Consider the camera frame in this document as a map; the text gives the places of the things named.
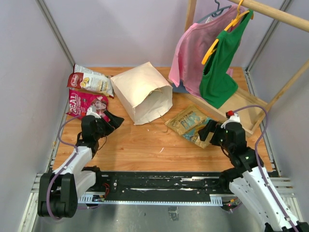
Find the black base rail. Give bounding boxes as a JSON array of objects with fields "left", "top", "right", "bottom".
[{"left": 78, "top": 171, "right": 241, "bottom": 208}]

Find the blue cloth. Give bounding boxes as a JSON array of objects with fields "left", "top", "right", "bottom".
[{"left": 171, "top": 81, "right": 189, "bottom": 94}]

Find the yellow hanger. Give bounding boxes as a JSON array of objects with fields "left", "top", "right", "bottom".
[{"left": 201, "top": 0, "right": 250, "bottom": 65}]

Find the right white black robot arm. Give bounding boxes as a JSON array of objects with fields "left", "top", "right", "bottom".
[{"left": 198, "top": 119, "right": 309, "bottom": 232}]

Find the tan salt vinegar chips bag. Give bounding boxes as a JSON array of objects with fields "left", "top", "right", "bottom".
[{"left": 165, "top": 105, "right": 213, "bottom": 148}]

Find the wooden clothes rack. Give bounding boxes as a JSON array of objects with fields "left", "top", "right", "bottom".
[{"left": 178, "top": 0, "right": 309, "bottom": 137}]

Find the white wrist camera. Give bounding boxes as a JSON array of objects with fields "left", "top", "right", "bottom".
[
  {"left": 221, "top": 113, "right": 240, "bottom": 129},
  {"left": 86, "top": 106, "right": 101, "bottom": 118}
]

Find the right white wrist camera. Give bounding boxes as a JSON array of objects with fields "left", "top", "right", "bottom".
[{"left": 221, "top": 113, "right": 240, "bottom": 129}]

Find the magenta crisps bag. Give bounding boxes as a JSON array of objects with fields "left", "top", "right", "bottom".
[{"left": 67, "top": 89, "right": 109, "bottom": 121}]

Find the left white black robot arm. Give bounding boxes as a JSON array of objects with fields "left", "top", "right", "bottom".
[{"left": 37, "top": 108, "right": 124, "bottom": 220}]

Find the brown paper bag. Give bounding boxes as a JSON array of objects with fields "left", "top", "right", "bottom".
[{"left": 111, "top": 62, "right": 173, "bottom": 125}]

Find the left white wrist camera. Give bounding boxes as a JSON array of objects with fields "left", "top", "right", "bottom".
[{"left": 86, "top": 106, "right": 101, "bottom": 118}]

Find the grey blue hanger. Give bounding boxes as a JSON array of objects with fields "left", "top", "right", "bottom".
[{"left": 196, "top": 0, "right": 232, "bottom": 24}]

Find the pink t-shirt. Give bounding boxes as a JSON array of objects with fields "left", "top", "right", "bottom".
[{"left": 169, "top": 6, "right": 237, "bottom": 97}]

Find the green tank top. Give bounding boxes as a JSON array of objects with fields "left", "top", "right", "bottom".
[{"left": 199, "top": 10, "right": 253, "bottom": 109}]

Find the red white chips bag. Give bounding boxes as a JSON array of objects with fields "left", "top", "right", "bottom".
[{"left": 67, "top": 64, "right": 114, "bottom": 98}]

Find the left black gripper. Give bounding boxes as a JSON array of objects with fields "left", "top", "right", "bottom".
[{"left": 94, "top": 110, "right": 124, "bottom": 140}]

